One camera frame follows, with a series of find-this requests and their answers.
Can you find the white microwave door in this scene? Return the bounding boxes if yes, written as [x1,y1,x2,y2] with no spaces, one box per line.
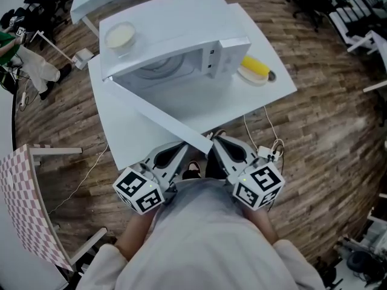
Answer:
[102,77,214,156]

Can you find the white round bowl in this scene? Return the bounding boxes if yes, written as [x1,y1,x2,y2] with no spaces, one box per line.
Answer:
[104,21,137,50]

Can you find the white metal rack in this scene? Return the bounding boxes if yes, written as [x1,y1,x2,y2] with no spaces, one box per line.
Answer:
[328,6,387,54]

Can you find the white long-handled dustpan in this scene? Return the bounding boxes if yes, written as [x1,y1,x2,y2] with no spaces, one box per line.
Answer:
[30,30,94,71]

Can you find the person's black trousers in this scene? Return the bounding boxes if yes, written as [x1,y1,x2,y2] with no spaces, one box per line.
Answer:
[205,151,227,179]

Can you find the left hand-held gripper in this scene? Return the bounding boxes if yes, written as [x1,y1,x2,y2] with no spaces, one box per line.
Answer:
[112,143,190,216]

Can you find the white round disc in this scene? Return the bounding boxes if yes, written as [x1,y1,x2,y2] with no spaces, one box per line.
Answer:
[0,169,15,190]

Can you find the person's right forearm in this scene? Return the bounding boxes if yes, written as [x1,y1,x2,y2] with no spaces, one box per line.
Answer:
[241,208,279,246]

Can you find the glass microwave turntable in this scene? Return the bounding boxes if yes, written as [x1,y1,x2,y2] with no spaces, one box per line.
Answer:
[137,56,190,80]

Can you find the person's left shoe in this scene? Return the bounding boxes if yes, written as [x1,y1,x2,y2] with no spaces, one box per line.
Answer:
[182,160,203,180]

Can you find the yellow corn cob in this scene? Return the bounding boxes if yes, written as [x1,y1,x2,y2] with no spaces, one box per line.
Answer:
[240,55,270,77]

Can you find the person's light shirt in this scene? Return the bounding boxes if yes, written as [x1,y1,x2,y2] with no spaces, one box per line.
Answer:
[75,176,326,290]

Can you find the white power cable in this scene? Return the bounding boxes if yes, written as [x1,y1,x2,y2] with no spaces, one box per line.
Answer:
[263,106,281,144]
[243,115,262,150]
[48,143,109,216]

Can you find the person's left forearm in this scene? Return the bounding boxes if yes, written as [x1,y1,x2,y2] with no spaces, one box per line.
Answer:
[114,211,155,261]

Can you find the white plate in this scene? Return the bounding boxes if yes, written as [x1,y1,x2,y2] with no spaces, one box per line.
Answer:
[236,63,270,88]

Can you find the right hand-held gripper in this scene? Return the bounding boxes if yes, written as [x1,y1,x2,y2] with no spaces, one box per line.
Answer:
[210,136,286,211]

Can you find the pink checkered table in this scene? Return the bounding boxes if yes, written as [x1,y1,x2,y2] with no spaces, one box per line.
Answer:
[0,143,107,273]

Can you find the white microwave oven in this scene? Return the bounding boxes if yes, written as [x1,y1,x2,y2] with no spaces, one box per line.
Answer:
[99,0,252,102]

